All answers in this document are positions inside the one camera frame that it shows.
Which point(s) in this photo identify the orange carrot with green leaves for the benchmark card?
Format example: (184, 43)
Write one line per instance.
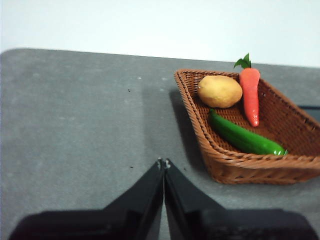
(250, 92)

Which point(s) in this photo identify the long green pepper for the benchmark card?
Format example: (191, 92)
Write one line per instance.
(245, 138)

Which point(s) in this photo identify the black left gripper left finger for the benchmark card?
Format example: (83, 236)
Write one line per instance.
(120, 220)

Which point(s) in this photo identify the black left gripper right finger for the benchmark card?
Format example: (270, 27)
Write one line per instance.
(212, 222)

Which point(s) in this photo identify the brown woven wicker basket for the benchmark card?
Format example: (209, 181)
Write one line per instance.
(250, 172)

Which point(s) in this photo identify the yellow-brown potato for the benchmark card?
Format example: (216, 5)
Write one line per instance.
(220, 91)

